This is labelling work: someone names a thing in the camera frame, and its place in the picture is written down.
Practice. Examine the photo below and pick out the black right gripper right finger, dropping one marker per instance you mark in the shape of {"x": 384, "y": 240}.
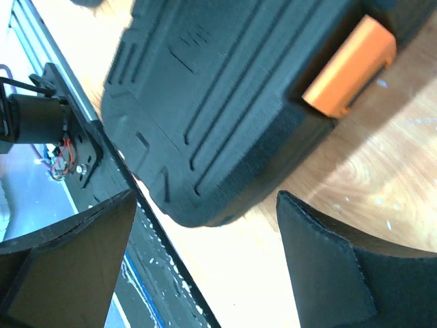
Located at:
{"x": 344, "y": 277}

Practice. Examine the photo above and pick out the black plastic tool case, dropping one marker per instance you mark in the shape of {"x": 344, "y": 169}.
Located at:
{"x": 205, "y": 98}

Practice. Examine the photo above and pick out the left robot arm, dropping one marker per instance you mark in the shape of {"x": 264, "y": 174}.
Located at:
{"x": 32, "y": 114}

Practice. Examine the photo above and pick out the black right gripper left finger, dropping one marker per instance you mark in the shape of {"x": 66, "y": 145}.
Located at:
{"x": 64, "y": 275}

